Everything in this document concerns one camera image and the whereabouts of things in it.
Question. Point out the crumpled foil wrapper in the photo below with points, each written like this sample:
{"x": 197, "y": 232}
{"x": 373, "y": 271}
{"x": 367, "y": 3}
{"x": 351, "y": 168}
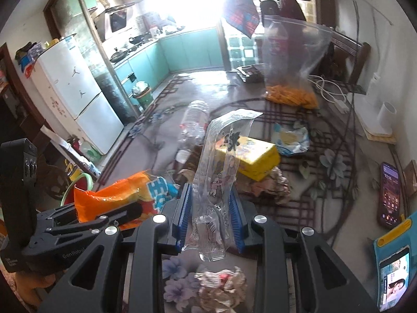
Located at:
{"x": 268, "y": 186}

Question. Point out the small black hanging bag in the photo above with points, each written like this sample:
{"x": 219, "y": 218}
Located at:
{"x": 269, "y": 11}

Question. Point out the yellow carton box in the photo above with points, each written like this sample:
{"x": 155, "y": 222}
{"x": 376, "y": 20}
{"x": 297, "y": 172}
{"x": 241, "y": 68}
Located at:
{"x": 257, "y": 156}

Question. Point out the silver range hood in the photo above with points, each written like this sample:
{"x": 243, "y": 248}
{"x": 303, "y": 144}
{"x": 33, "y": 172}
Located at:
{"x": 119, "y": 19}

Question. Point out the clear printed plastic wrapper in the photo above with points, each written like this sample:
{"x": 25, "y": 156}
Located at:
{"x": 224, "y": 156}

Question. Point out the small yellow item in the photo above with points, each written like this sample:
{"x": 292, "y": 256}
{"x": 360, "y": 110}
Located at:
{"x": 51, "y": 42}

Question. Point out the crushed clear water bottle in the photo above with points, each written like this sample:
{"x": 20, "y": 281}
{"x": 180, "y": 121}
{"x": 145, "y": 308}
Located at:
{"x": 195, "y": 122}

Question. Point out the blue white snack wrapper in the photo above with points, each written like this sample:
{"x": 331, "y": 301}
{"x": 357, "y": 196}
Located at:
{"x": 291, "y": 138}

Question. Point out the crumpled brown paper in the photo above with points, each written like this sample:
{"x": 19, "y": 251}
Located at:
{"x": 221, "y": 285}

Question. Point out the orange snack bag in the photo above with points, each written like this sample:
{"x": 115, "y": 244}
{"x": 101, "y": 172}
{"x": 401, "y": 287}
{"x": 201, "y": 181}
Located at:
{"x": 110, "y": 195}

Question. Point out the white refrigerator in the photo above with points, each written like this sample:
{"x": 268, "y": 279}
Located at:
{"x": 75, "y": 97}

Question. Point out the green kitchen waste bin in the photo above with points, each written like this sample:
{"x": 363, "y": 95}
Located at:
{"x": 143, "y": 97}

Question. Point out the dark cloth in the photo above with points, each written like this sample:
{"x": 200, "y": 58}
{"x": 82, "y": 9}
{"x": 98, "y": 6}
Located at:
{"x": 25, "y": 49}

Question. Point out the dark red garment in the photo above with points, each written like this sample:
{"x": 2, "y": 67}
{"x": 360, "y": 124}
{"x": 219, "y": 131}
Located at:
{"x": 291, "y": 6}

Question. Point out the blue yellow phone holder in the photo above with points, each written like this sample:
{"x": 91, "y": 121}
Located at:
{"x": 391, "y": 241}

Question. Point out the wooden board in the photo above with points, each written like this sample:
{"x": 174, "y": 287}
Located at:
{"x": 381, "y": 137}

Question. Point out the plaid hanging towel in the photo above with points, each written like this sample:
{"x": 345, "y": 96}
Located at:
{"x": 241, "y": 9}

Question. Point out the smartphone with lit screen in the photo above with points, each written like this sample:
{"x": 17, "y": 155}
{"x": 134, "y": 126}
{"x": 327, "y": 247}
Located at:
{"x": 395, "y": 280}

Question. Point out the white board strip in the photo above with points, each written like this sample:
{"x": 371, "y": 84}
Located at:
{"x": 62, "y": 143}

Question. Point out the clear plastic container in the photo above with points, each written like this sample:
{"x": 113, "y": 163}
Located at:
{"x": 36, "y": 49}

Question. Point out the dark smartphone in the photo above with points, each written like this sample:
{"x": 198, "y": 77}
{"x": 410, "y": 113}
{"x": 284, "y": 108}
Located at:
{"x": 389, "y": 195}

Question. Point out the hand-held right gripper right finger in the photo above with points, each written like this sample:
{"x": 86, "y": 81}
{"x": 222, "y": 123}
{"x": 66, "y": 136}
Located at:
{"x": 236, "y": 216}

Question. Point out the floral patterned tablecloth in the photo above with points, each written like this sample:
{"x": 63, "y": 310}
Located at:
{"x": 325, "y": 176}

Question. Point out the green rimmed bin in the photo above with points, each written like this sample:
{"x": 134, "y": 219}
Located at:
{"x": 90, "y": 178}

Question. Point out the dark wooden chair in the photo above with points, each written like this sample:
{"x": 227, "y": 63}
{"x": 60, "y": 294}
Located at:
{"x": 348, "y": 55}

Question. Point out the blue red box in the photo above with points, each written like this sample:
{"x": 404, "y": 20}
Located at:
{"x": 26, "y": 67}

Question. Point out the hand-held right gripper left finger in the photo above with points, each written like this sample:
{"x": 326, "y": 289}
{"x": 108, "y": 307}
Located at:
{"x": 182, "y": 208}

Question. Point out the small wooden frame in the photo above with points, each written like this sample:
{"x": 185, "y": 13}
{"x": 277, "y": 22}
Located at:
{"x": 410, "y": 176}

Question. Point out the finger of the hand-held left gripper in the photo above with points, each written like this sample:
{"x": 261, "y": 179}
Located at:
{"x": 123, "y": 213}
{"x": 55, "y": 215}

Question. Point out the black wok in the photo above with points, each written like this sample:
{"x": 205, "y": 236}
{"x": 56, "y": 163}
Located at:
{"x": 136, "y": 39}

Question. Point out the teal base cabinets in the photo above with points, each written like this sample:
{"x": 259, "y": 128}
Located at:
{"x": 192, "y": 49}

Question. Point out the clear zip bag orange snacks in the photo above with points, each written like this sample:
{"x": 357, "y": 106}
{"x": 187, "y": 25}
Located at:
{"x": 293, "y": 58}

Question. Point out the black box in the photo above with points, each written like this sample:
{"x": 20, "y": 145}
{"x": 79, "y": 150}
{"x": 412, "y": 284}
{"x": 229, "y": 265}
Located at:
{"x": 251, "y": 73}

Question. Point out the black frying pan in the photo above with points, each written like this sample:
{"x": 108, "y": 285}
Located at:
{"x": 119, "y": 55}

